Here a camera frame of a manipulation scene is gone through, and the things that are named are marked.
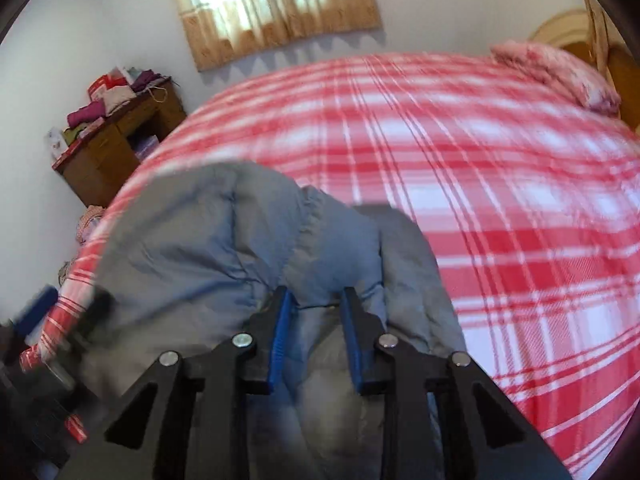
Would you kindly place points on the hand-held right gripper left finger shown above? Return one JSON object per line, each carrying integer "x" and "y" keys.
{"x": 280, "y": 340}

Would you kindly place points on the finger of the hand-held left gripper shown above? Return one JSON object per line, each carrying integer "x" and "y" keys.
{"x": 95, "y": 312}
{"x": 35, "y": 307}

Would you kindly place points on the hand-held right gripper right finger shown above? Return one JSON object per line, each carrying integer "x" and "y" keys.
{"x": 352, "y": 345}

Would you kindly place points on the grey-blue puffer jacket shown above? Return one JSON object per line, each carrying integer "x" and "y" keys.
{"x": 200, "y": 260}

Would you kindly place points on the magenta folded clothes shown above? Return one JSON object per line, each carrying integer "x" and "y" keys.
{"x": 87, "y": 114}

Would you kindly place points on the purple folded clothes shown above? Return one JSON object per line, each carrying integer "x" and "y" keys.
{"x": 147, "y": 80}

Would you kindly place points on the pink checked bag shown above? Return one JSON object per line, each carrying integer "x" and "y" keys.
{"x": 89, "y": 225}

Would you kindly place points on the brown wooden desk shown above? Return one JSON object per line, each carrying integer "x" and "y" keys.
{"x": 110, "y": 155}

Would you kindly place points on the white printed card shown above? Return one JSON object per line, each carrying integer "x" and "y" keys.
{"x": 56, "y": 141}

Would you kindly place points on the green folded cloth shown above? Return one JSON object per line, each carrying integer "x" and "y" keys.
{"x": 72, "y": 135}

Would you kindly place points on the bed with red plaid sheet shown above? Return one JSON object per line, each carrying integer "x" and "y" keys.
{"x": 500, "y": 210}

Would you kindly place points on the pale pink quilted cloth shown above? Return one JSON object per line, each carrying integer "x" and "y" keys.
{"x": 119, "y": 97}

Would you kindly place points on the red box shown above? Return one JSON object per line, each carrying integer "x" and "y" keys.
{"x": 100, "y": 87}

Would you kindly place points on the beige patterned window curtain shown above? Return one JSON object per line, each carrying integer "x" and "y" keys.
{"x": 275, "y": 10}

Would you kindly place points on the wooden headboard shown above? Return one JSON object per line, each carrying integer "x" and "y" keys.
{"x": 625, "y": 75}

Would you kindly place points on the beige floral side curtain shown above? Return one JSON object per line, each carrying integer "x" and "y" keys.
{"x": 597, "y": 25}

